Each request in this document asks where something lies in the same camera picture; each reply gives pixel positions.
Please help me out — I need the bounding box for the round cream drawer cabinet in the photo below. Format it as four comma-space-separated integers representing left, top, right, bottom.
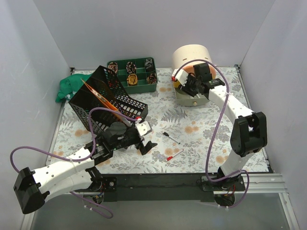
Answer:
172, 44, 216, 106

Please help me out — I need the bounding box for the orange file folder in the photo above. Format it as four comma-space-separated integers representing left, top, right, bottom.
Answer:
82, 79, 131, 127

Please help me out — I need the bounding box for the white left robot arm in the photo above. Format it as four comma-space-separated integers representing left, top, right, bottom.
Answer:
13, 121, 156, 214

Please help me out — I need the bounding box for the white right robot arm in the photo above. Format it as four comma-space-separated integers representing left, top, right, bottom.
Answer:
173, 62, 267, 191

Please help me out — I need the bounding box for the white marker red cap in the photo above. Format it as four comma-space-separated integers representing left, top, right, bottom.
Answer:
166, 149, 184, 161

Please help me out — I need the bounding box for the white marker black cap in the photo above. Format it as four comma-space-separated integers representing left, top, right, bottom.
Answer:
163, 132, 180, 144

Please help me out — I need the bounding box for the floral table mat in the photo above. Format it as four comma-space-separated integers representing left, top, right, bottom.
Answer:
47, 67, 269, 174

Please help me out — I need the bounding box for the green compartment tray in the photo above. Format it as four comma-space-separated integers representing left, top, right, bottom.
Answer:
107, 57, 158, 94

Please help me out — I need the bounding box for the green cloth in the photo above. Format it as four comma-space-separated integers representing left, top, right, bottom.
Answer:
55, 74, 91, 103

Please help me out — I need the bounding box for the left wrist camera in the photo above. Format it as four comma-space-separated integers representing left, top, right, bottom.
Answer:
135, 117, 152, 138

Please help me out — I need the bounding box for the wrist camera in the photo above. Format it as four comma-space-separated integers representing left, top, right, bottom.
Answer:
135, 117, 152, 138
171, 69, 189, 88

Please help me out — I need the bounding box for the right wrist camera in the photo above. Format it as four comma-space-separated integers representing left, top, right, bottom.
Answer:
171, 69, 189, 88

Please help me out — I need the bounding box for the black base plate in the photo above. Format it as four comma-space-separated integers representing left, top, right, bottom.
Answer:
83, 172, 245, 203

